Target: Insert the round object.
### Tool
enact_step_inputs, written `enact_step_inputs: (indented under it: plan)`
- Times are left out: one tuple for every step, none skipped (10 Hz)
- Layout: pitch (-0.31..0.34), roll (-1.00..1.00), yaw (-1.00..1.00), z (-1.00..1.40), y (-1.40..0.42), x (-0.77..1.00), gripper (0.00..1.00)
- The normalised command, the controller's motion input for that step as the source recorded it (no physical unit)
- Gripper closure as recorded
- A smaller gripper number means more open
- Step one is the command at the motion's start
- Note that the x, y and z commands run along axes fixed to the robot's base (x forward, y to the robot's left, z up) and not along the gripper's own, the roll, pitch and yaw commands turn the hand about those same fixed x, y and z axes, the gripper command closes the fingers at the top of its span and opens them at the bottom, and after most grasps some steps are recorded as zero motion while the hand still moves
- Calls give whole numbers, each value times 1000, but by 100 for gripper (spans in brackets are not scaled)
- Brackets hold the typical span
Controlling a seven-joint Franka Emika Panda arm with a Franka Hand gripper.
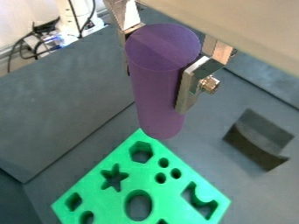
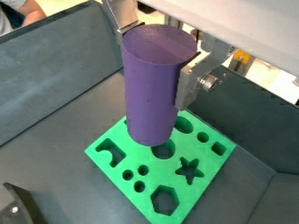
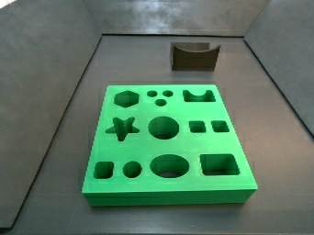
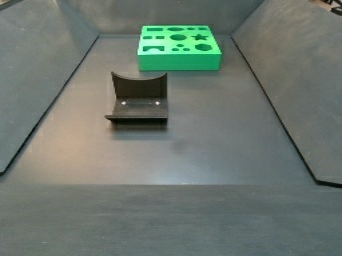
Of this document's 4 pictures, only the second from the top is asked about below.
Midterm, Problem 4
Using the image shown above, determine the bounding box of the person in background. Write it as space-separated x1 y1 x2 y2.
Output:
0 0 46 36

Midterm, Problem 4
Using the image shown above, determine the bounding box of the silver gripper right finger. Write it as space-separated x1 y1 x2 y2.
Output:
174 34 236 110

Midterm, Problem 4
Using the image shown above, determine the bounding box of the purple cylinder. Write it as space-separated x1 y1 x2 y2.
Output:
122 24 197 146

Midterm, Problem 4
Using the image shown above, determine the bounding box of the green shape sorter board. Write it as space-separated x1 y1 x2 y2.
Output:
85 111 236 224

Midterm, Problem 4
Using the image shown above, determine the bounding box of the grey bin tray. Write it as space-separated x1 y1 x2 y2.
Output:
0 2 299 224

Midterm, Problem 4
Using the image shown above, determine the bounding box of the black curved bracket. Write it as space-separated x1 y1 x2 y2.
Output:
0 182 47 224

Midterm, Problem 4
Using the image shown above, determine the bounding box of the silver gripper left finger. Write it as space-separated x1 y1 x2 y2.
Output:
101 0 137 45

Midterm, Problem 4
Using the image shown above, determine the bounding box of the yellow object behind bin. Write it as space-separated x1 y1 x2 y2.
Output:
228 49 256 74

